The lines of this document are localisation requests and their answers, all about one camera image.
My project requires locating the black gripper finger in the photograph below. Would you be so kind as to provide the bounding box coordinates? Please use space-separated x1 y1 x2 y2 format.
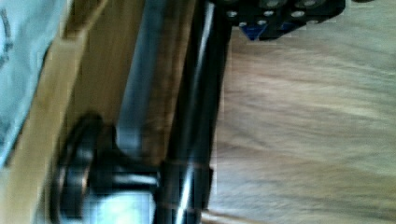
153 0 232 224

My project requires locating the black drawer knob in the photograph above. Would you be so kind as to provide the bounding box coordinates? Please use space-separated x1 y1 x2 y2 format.
49 113 161 224

